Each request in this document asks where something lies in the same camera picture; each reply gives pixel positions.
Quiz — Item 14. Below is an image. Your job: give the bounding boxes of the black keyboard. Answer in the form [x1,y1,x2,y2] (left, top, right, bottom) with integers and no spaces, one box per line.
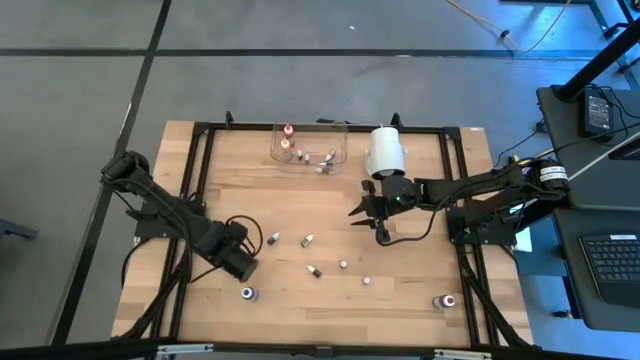
[578,233,640,310]

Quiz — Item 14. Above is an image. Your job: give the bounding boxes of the large purple food coloring bottle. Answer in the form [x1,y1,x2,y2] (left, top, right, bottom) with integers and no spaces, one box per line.
[431,293,457,311]

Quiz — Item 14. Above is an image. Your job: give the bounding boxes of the black power adapter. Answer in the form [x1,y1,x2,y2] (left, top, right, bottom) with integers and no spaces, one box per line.
[578,88,616,140]

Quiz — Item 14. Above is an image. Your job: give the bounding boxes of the grey furniture leg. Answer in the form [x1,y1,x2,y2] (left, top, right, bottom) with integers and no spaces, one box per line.
[0,216,40,242]

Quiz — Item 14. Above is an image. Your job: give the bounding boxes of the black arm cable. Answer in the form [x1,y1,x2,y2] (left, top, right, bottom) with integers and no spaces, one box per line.
[374,199,501,247]

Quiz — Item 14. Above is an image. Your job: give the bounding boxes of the black desk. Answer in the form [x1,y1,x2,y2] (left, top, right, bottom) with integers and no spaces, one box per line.
[551,207,640,333]
[536,83,640,212]

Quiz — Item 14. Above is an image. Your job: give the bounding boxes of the yellow floor cable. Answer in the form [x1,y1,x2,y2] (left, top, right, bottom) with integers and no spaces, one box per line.
[443,0,574,55]

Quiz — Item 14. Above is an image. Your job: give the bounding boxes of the clear plastic bin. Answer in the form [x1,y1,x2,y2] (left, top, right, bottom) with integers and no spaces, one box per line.
[269,122,350,168]

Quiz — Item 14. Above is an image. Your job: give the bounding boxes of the white paper sheet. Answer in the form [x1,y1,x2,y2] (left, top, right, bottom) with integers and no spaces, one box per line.
[513,227,534,254]

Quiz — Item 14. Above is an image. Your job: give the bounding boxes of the black pole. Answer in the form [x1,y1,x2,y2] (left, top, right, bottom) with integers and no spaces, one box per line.
[556,19,640,103]

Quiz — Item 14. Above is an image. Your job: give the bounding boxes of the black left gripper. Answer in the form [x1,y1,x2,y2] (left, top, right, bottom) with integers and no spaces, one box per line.
[207,221,260,284]

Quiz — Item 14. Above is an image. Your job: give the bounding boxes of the black aluminium table frame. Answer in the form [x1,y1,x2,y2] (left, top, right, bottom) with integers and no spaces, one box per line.
[112,110,534,359]

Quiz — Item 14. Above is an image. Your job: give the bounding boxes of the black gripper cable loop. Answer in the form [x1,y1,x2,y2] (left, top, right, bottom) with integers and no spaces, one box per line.
[223,214,265,259]

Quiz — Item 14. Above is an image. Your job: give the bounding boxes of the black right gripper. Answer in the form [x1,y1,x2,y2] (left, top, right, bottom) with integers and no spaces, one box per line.
[348,174,420,230]

